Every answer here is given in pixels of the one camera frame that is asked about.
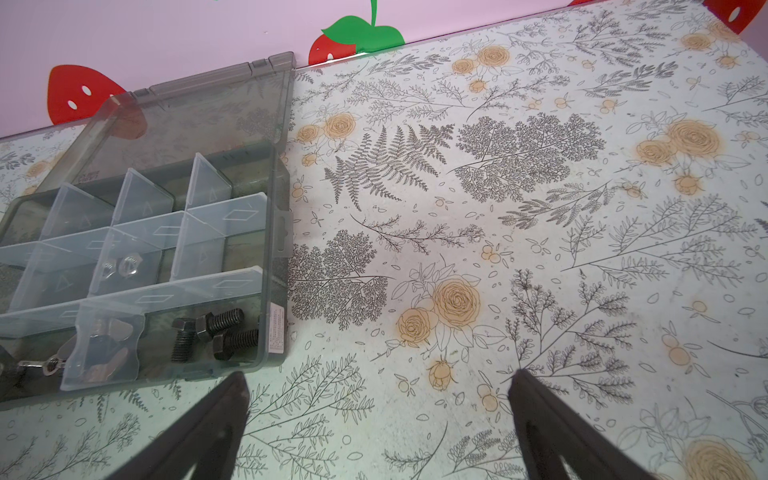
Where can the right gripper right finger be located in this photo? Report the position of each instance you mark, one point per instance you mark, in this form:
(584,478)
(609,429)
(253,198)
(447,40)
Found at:
(552,436)

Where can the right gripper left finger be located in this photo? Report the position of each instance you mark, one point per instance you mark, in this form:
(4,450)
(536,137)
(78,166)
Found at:
(201,444)

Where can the black screw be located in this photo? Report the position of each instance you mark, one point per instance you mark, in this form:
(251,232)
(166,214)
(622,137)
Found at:
(226,343)
(185,339)
(209,325)

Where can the silver wing nut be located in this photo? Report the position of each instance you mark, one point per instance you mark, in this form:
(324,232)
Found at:
(54,363)

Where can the grey compartment organizer box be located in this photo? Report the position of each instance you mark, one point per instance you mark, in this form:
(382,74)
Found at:
(189,175)

